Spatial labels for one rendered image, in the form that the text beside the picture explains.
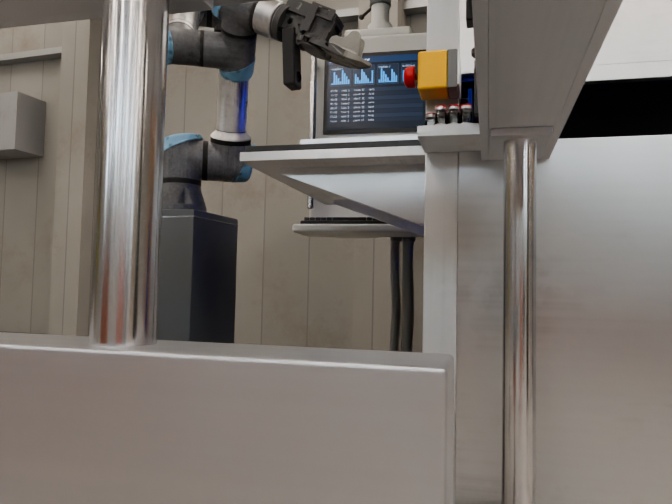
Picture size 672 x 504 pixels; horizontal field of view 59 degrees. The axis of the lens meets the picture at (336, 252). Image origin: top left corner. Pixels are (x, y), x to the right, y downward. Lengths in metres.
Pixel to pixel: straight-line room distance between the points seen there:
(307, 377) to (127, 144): 0.22
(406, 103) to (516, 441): 1.57
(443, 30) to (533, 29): 0.66
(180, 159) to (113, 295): 1.30
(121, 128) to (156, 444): 0.23
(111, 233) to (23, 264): 5.99
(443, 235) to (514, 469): 0.45
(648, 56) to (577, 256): 0.38
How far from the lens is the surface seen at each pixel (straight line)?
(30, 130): 6.36
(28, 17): 0.67
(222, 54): 1.35
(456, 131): 1.07
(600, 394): 1.20
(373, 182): 1.31
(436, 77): 1.15
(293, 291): 4.85
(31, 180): 6.49
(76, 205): 5.69
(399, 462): 0.39
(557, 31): 0.64
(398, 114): 2.30
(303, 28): 1.24
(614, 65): 1.26
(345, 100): 2.35
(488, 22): 0.61
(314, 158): 1.27
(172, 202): 1.72
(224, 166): 1.75
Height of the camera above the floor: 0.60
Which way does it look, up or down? 3 degrees up
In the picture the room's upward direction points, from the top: 1 degrees clockwise
